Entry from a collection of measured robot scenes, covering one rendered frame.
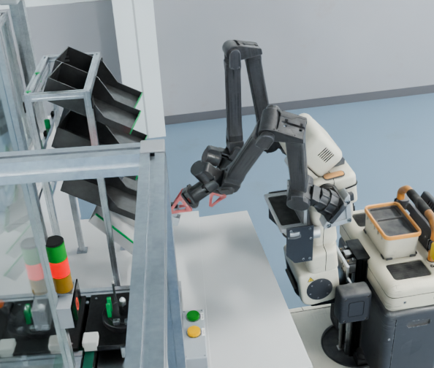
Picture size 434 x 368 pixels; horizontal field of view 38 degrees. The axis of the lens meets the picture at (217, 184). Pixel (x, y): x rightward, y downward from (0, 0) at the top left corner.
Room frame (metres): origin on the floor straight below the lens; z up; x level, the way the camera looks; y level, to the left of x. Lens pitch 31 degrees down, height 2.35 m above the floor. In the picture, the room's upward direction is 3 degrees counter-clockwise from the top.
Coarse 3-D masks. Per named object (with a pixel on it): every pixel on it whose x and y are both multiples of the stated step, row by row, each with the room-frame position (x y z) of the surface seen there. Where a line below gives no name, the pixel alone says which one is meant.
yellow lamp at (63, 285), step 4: (68, 276) 1.31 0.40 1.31; (56, 280) 1.30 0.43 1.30; (60, 280) 1.30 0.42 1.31; (64, 280) 1.30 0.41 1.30; (68, 280) 1.31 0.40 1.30; (56, 284) 1.30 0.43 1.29; (60, 284) 1.30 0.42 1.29; (64, 284) 1.30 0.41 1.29; (68, 284) 1.31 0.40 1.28; (72, 284) 1.33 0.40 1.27; (56, 288) 1.30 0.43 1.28; (60, 288) 1.30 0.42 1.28; (64, 288) 1.30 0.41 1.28; (68, 288) 1.31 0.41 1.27; (56, 292) 1.31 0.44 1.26; (60, 292) 1.30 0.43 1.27; (64, 292) 1.30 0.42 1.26
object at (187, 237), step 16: (48, 224) 2.23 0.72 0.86; (64, 224) 2.23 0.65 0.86; (80, 224) 2.22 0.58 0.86; (192, 224) 2.18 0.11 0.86; (64, 240) 2.11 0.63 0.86; (96, 240) 2.10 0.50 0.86; (176, 240) 2.07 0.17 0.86; (192, 240) 2.06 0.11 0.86; (80, 256) 2.00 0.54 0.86; (96, 256) 1.99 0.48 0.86; (128, 256) 1.98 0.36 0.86; (176, 256) 1.96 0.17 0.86; (192, 256) 1.96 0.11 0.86; (80, 272) 1.90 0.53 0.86; (96, 272) 1.89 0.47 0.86; (112, 272) 1.89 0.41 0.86; (128, 272) 1.88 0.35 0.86; (192, 272) 1.86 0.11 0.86; (80, 288) 1.80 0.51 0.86; (192, 288) 1.77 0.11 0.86; (192, 304) 1.68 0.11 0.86; (208, 336) 1.53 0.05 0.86; (208, 352) 1.46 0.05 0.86
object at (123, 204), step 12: (72, 180) 1.75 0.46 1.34; (84, 180) 1.75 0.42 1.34; (96, 180) 1.87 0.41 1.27; (108, 180) 1.87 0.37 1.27; (120, 180) 1.86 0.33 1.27; (72, 192) 1.75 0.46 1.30; (84, 192) 1.75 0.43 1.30; (96, 192) 1.74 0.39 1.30; (108, 192) 1.83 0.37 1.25; (120, 192) 1.85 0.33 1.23; (132, 192) 1.86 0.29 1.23; (96, 204) 1.74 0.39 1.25; (120, 204) 1.78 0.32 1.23; (132, 204) 1.80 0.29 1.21; (132, 216) 1.73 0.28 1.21
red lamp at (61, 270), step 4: (52, 264) 1.30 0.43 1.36; (56, 264) 1.30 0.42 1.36; (60, 264) 1.30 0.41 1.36; (64, 264) 1.31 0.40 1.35; (68, 264) 1.32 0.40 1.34; (52, 268) 1.30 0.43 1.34; (56, 268) 1.30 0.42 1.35; (60, 268) 1.30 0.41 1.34; (64, 268) 1.31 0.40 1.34; (68, 268) 1.32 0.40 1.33; (52, 272) 1.31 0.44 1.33; (56, 272) 1.30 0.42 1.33; (60, 272) 1.30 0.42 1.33; (64, 272) 1.31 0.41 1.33; (68, 272) 1.32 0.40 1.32; (52, 276) 1.31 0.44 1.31; (56, 276) 1.30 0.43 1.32; (60, 276) 1.30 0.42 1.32; (64, 276) 1.30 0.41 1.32
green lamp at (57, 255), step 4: (64, 244) 1.33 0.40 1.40; (48, 248) 1.30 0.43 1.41; (52, 248) 1.30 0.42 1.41; (56, 248) 1.30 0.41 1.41; (60, 248) 1.31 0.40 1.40; (64, 248) 1.32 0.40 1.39; (48, 252) 1.30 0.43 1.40; (52, 252) 1.30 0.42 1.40; (56, 252) 1.30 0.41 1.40; (60, 252) 1.31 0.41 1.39; (64, 252) 1.32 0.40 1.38; (48, 256) 1.31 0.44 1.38; (52, 256) 1.30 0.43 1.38; (56, 256) 1.30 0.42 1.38; (60, 256) 1.30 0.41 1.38; (64, 256) 1.31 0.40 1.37; (48, 260) 1.31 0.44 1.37; (52, 260) 1.30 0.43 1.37; (56, 260) 1.30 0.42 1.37; (60, 260) 1.30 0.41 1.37; (64, 260) 1.31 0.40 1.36
